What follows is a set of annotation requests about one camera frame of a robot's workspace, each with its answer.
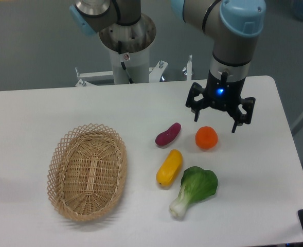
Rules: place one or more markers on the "purple sweet potato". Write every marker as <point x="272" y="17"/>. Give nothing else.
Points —
<point x="169" y="135"/>

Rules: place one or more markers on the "woven wicker basket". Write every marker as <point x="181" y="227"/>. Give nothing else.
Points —
<point x="87" y="172"/>

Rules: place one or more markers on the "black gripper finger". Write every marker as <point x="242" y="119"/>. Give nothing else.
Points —
<point x="243" y="112"/>
<point x="195" y="100"/>

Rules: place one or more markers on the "yellow mango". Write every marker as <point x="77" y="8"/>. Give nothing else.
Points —
<point x="170" y="168"/>

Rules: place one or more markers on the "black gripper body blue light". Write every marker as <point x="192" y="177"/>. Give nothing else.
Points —
<point x="223" y="96"/>

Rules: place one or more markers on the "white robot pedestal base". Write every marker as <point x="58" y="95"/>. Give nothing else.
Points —
<point x="129" y="50"/>

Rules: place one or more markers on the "green bok choy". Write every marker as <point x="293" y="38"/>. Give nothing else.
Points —
<point x="197" y="184"/>

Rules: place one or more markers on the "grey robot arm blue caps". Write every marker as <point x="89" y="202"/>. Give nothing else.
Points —
<point x="234" y="27"/>

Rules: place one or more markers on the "orange tangerine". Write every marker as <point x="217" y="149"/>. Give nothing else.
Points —
<point x="206" y="137"/>

